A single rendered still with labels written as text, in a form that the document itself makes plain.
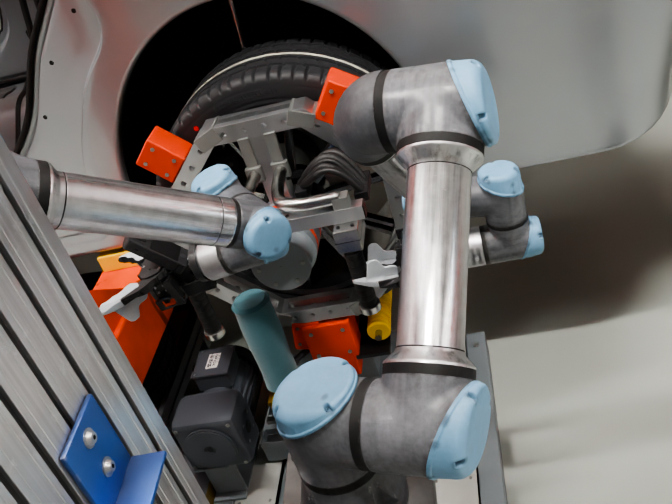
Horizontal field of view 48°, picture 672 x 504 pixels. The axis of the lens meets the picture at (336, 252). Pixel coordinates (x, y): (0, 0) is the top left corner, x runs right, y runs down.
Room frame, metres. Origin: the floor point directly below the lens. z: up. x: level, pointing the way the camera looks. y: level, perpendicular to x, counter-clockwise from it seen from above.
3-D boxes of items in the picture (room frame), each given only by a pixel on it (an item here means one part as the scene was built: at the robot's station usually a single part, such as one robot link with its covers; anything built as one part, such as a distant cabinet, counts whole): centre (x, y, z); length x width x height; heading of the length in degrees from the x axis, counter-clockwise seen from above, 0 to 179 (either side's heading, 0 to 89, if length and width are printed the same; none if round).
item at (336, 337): (1.54, 0.06, 0.48); 0.16 x 0.12 x 0.17; 165
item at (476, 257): (1.18, -0.24, 0.85); 0.08 x 0.05 x 0.08; 166
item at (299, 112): (1.50, 0.07, 0.85); 0.54 x 0.07 x 0.54; 75
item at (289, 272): (1.43, 0.09, 0.85); 0.21 x 0.14 x 0.14; 165
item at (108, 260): (1.92, 0.55, 0.71); 0.14 x 0.14 x 0.05; 75
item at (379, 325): (1.57, -0.07, 0.51); 0.29 x 0.06 x 0.06; 165
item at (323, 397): (0.72, 0.08, 0.98); 0.13 x 0.12 x 0.14; 60
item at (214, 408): (1.65, 0.41, 0.26); 0.42 x 0.18 x 0.35; 165
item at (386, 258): (1.25, -0.07, 0.85); 0.09 x 0.03 x 0.06; 67
